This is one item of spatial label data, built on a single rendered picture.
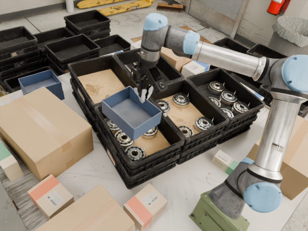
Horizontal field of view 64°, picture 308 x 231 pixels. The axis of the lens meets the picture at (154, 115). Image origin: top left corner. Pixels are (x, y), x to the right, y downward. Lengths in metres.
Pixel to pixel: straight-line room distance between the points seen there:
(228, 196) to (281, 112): 0.39
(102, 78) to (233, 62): 0.90
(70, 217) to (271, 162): 0.75
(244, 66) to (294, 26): 2.84
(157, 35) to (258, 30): 3.37
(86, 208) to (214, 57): 0.76
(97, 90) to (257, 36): 3.08
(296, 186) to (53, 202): 1.14
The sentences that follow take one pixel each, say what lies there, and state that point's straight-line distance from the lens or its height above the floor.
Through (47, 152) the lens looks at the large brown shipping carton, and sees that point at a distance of 1.17.
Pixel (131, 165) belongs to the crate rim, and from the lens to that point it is 1.07.
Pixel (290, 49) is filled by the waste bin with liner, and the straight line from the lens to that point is 3.38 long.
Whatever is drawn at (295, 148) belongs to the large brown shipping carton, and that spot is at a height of 0.90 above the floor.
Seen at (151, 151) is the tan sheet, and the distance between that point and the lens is 1.24.
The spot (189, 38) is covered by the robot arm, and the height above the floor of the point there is 1.44.
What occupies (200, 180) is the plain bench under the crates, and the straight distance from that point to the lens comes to 1.36.
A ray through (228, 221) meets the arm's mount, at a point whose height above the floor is 0.91.
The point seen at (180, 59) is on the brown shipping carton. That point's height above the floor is 0.86.
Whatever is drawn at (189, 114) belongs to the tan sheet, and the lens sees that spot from 1.46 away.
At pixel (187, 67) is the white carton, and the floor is 0.79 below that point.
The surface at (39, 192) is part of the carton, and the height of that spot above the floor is 0.78.
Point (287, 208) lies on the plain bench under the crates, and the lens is 1.49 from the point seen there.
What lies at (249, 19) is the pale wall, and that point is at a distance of 4.19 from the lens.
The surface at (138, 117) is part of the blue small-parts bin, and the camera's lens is 1.04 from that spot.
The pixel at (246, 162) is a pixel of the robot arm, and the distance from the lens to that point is 1.07.
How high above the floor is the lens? 1.83
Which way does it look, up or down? 46 degrees down
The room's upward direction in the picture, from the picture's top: 10 degrees clockwise
